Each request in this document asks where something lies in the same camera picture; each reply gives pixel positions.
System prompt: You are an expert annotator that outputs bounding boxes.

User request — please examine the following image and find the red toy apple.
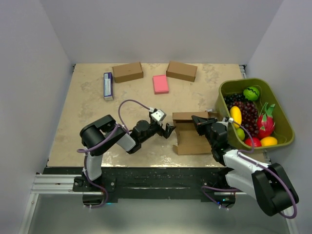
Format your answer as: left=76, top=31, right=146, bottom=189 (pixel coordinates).
left=244, top=137, right=262, bottom=147

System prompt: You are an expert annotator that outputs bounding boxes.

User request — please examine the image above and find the folded cardboard box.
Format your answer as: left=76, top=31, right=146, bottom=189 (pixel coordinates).
left=166, top=61, right=197, bottom=82
left=112, top=62, right=144, bottom=83

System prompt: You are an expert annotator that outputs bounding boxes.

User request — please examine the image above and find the black grape bunch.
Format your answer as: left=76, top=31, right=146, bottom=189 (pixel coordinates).
left=223, top=94, right=247, bottom=105

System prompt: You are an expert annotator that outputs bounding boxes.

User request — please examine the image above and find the pink sticky note pad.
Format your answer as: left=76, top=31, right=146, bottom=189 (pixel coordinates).
left=153, top=75, right=169, bottom=95

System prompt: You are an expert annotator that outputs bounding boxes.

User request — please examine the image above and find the green toy melon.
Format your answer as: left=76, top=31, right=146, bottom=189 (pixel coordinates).
left=243, top=86, right=260, bottom=101

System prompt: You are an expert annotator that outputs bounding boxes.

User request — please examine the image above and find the purple toothpaste box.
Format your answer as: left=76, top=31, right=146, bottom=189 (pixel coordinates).
left=103, top=72, right=114, bottom=101

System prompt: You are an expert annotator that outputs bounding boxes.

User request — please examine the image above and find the aluminium rail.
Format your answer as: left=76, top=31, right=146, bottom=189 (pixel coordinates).
left=30, top=173, right=291, bottom=195

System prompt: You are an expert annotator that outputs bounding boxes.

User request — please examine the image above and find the green toy lime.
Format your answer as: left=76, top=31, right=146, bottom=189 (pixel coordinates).
left=236, top=128, right=245, bottom=141

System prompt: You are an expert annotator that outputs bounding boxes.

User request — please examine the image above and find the brown cardboard box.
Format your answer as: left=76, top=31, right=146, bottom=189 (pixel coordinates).
left=173, top=111, right=217, bottom=155

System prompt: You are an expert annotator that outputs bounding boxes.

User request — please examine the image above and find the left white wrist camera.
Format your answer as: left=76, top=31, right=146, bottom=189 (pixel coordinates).
left=149, top=107, right=166, bottom=124

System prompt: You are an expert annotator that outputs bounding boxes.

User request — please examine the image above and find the black base frame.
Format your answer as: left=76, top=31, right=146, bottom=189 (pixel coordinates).
left=70, top=166, right=247, bottom=208

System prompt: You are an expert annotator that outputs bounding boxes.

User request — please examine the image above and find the yellow toy lemon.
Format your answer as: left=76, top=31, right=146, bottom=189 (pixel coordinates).
left=230, top=106, right=242, bottom=129

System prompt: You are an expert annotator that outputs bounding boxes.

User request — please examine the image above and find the pink dragon fruit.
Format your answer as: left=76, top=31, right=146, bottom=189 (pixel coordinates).
left=256, top=102, right=275, bottom=139

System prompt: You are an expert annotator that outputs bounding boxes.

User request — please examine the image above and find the purple cable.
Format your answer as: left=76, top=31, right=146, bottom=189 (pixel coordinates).
left=77, top=99, right=153, bottom=209
left=229, top=118, right=298, bottom=219

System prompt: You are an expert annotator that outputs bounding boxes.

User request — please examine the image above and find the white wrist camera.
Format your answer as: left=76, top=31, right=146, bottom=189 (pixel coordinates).
left=149, top=107, right=166, bottom=124
left=222, top=117, right=234, bottom=123

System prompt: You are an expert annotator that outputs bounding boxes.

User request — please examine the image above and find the orange yellow mango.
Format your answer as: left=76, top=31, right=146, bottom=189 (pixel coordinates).
left=260, top=136, right=278, bottom=147

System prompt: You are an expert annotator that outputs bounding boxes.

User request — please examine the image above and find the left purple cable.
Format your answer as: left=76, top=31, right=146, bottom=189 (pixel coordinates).
left=77, top=99, right=153, bottom=209

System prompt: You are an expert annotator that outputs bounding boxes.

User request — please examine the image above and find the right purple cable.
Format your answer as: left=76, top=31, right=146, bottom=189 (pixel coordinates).
left=229, top=118, right=298, bottom=219

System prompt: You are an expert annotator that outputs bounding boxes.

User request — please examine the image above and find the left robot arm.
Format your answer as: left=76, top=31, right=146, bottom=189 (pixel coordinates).
left=77, top=114, right=176, bottom=191

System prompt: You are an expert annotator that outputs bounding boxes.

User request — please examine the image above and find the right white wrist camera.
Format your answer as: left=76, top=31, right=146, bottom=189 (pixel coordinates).
left=222, top=117, right=234, bottom=123

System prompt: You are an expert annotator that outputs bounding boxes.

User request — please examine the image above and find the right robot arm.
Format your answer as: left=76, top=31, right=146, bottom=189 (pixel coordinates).
left=192, top=116, right=299, bottom=219

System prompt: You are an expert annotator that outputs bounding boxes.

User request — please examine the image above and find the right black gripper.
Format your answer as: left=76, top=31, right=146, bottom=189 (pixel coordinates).
left=191, top=117, right=217, bottom=149

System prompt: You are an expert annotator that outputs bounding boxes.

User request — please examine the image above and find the dark red grape bunch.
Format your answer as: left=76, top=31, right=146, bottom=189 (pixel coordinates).
left=227, top=101, right=258, bottom=137

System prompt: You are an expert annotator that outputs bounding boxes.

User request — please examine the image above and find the left folded cardboard box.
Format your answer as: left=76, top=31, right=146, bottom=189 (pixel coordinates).
left=112, top=62, right=144, bottom=83

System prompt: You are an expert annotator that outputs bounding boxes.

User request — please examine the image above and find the olive green plastic bin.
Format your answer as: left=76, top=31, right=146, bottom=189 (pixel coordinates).
left=215, top=78, right=295, bottom=153

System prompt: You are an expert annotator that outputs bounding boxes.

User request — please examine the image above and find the right folded cardboard box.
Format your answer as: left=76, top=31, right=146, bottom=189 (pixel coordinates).
left=166, top=61, right=197, bottom=82

